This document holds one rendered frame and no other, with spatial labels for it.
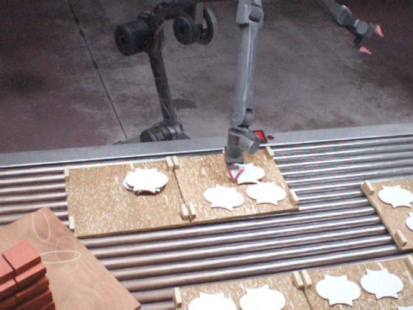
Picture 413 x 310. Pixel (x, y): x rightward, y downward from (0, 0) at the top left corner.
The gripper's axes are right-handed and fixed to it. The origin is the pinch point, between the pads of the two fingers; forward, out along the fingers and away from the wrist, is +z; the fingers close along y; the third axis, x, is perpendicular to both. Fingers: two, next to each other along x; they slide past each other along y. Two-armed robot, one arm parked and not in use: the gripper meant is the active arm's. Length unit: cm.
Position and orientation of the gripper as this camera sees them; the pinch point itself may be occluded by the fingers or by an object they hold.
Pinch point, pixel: (232, 173)
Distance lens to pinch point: 218.7
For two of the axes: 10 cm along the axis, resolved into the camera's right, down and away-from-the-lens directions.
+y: -1.0, -5.9, 8.0
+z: -0.3, 8.0, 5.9
